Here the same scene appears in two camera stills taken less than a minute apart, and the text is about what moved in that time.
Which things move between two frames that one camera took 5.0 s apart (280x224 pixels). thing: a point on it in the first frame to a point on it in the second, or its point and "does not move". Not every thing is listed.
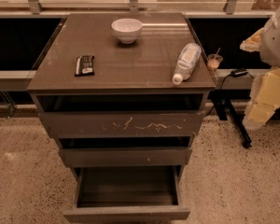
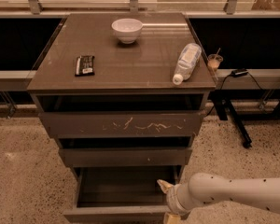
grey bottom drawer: [127, 194] does not move
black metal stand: [222, 100] does not move
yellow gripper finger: [252, 43] to [165, 186]
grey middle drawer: [124, 157] does not move
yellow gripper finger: [258, 116] to [172, 218]
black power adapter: [239, 72] does not move
